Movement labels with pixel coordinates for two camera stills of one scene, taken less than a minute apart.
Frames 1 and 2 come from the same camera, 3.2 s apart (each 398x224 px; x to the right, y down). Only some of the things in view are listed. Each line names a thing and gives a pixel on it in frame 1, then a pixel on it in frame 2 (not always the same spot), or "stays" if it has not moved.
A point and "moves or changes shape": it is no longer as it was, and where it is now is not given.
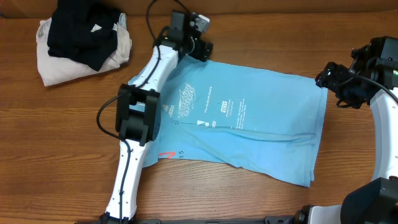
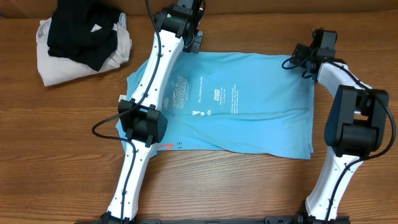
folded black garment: x=84 y=30 stays
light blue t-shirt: x=265 y=123 moves or changes shape
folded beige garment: x=53 y=68 stays
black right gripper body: x=351 y=93 -> x=302 y=56
